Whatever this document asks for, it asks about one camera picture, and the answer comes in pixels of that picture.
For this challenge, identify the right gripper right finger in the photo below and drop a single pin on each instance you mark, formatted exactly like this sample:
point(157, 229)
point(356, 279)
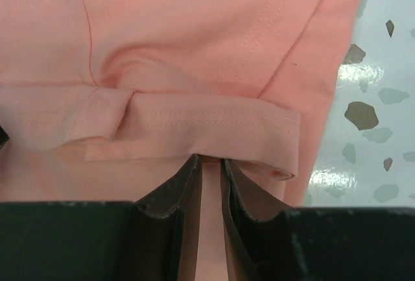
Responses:
point(258, 234)

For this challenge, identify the salmon pink t shirt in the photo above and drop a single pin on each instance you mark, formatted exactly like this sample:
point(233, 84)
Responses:
point(104, 100)

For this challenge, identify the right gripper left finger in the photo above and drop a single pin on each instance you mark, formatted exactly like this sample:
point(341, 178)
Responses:
point(168, 225)

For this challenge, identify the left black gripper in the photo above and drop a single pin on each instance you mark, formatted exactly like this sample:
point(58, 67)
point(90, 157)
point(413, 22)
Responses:
point(3, 137)

